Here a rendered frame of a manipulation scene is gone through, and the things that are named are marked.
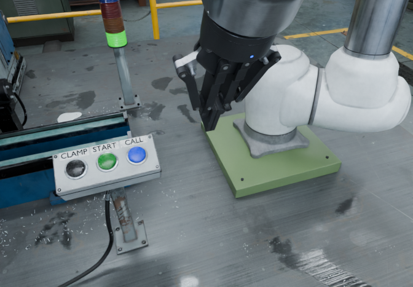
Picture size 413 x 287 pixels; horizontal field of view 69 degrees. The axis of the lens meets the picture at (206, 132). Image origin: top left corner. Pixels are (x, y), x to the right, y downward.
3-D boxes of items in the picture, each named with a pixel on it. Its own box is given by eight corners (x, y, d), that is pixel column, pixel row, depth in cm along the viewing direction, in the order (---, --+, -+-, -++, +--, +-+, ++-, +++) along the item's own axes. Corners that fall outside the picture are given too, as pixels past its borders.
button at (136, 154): (130, 166, 52) (129, 163, 50) (126, 151, 53) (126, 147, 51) (147, 163, 53) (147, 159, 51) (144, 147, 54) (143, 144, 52)
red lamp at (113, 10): (102, 20, 88) (99, 4, 85) (101, 13, 92) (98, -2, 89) (123, 18, 89) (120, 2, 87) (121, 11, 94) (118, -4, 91)
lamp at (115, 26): (106, 35, 91) (102, 20, 88) (104, 28, 95) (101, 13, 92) (126, 32, 92) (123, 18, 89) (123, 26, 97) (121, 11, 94)
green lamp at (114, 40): (109, 49, 94) (106, 35, 91) (107, 42, 98) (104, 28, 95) (128, 46, 95) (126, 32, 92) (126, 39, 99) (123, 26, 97)
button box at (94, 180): (64, 201, 52) (55, 194, 47) (59, 163, 54) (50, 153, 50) (161, 177, 56) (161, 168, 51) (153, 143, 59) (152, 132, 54)
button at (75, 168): (69, 181, 49) (66, 177, 48) (67, 164, 50) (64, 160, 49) (88, 176, 50) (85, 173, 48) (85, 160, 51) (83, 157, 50)
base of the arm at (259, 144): (277, 107, 104) (279, 93, 101) (311, 147, 87) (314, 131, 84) (227, 116, 101) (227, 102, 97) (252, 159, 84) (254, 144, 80)
